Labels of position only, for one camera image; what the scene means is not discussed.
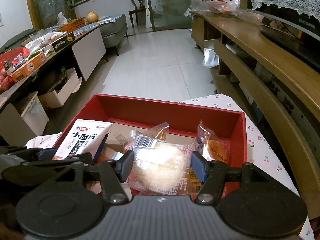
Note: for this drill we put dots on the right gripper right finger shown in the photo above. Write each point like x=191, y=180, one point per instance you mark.
x=211, y=174

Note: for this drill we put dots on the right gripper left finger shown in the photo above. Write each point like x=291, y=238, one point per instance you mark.
x=113, y=175

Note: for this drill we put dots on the white spicy strip packet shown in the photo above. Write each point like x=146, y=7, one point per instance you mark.
x=85, y=136

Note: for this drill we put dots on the small orange pastry packet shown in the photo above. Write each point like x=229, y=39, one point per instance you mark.
x=209, y=146

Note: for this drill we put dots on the clear round cake packet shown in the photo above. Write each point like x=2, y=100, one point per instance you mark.
x=160, y=167

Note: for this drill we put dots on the blue foil snack packet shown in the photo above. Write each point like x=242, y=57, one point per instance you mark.
x=100, y=148

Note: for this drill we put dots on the clear plastic storage bin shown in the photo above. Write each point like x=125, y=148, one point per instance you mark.
x=33, y=113

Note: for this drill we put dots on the cherry print tablecloth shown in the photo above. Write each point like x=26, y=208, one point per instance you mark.
x=259, y=152

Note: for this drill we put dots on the white storage box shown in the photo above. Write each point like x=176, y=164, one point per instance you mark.
x=58, y=95

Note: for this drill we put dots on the red cardboard box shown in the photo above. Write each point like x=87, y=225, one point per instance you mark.
x=182, y=118

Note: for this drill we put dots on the orange cardboard box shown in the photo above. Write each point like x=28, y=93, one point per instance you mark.
x=28, y=67

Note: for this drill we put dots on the red plastic bag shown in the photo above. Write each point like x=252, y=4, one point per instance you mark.
x=13, y=54

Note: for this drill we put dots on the dark coffee table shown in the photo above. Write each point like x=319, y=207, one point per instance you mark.
x=83, y=54

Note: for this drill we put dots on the black snack box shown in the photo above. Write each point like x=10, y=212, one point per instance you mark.
x=63, y=42

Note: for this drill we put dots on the silver gift bag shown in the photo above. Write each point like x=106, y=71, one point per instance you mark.
x=211, y=58

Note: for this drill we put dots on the wooden tv cabinet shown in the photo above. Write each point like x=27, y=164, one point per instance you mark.
x=284, y=94

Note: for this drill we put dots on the grey sofa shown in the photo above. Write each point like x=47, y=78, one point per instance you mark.
x=113, y=31

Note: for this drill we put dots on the orange plastic basket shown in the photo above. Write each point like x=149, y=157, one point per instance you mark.
x=73, y=25

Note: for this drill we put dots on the yellow pomelo fruit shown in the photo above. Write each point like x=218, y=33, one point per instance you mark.
x=92, y=17

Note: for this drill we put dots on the wooden chair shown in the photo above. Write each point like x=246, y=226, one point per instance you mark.
x=139, y=8

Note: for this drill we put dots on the television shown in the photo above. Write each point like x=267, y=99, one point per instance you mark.
x=296, y=33

